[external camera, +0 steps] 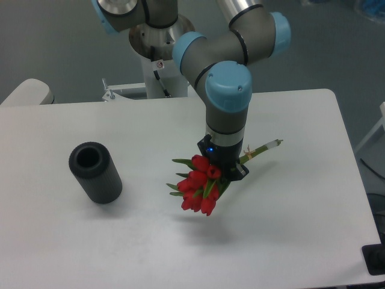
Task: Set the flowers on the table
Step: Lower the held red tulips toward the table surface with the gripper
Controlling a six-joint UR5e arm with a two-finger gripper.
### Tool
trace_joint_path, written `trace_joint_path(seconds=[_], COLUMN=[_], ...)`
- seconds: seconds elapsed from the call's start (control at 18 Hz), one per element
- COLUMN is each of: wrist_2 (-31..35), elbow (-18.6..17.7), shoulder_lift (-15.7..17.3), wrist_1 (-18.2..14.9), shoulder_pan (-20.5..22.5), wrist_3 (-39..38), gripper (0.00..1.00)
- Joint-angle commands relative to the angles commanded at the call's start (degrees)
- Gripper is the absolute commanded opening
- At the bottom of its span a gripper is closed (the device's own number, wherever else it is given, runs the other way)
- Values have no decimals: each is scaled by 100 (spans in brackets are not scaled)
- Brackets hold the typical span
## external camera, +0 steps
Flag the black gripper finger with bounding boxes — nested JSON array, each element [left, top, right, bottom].
[[226, 163, 249, 181]]

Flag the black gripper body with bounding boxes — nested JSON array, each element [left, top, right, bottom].
[[197, 134, 243, 172]]

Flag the red tulip bouquet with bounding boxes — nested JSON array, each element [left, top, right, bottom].
[[166, 138, 284, 217]]

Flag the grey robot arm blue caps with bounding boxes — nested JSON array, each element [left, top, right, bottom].
[[93, 1, 291, 181]]

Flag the black ribbed cylindrical vase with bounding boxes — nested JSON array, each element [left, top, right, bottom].
[[69, 141, 123, 204]]

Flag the white chair backrest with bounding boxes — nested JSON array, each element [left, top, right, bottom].
[[1, 78, 55, 107]]

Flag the blue object top right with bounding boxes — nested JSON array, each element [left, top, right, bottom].
[[354, 0, 384, 24]]

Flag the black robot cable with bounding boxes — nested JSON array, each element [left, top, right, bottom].
[[153, 69, 171, 98]]

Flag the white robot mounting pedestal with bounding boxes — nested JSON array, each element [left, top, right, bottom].
[[101, 16, 196, 102]]

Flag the white furniture frame right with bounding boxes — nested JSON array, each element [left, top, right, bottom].
[[353, 102, 384, 156]]

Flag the black cable grommet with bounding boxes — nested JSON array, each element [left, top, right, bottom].
[[362, 244, 384, 276]]

